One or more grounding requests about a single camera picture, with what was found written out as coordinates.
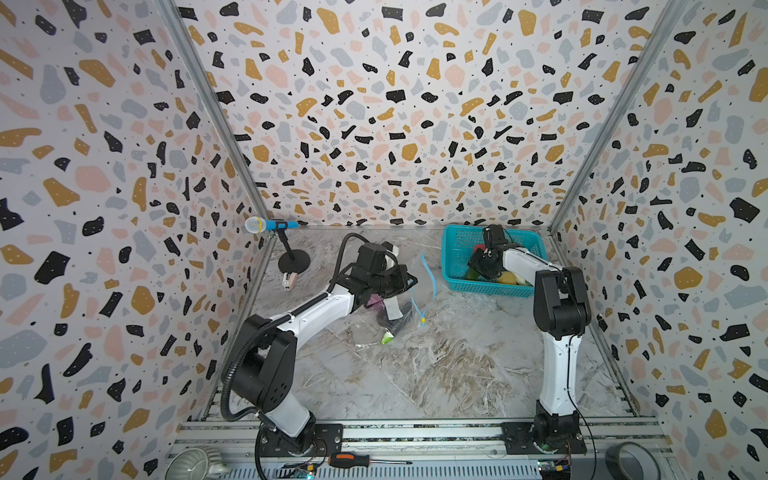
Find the clear zip top bag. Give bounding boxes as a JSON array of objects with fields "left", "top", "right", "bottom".
[{"left": 323, "top": 239, "right": 481, "bottom": 385}]

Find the dark eggplant toy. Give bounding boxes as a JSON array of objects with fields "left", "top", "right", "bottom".
[{"left": 377, "top": 315, "right": 408, "bottom": 345}]

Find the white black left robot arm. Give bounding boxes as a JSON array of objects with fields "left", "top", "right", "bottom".
[{"left": 219, "top": 234, "right": 417, "bottom": 440}]

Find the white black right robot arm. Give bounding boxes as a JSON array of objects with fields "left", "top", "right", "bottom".
[{"left": 468, "top": 225, "right": 591, "bottom": 453}]

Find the teal plastic basket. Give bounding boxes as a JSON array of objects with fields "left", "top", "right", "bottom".
[{"left": 442, "top": 225, "right": 558, "bottom": 298}]

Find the black microphone stand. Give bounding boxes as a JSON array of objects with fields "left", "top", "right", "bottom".
[{"left": 274, "top": 220, "right": 311, "bottom": 274}]

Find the pink white small device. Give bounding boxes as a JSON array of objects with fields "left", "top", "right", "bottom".
[{"left": 282, "top": 272, "right": 298, "bottom": 291}]

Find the blue microphone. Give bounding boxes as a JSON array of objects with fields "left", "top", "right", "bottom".
[{"left": 245, "top": 216, "right": 300, "bottom": 234}]

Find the grey tape roll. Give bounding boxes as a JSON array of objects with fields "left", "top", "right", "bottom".
[{"left": 605, "top": 442, "right": 662, "bottom": 480}]

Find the black corrugated cable hose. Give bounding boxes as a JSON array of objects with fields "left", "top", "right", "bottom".
[{"left": 219, "top": 233, "right": 370, "bottom": 422}]

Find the orange handle screwdriver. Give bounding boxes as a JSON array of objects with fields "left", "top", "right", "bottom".
[{"left": 328, "top": 452, "right": 413, "bottom": 469}]

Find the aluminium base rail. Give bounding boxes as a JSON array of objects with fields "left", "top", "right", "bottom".
[{"left": 167, "top": 416, "right": 685, "bottom": 480}]

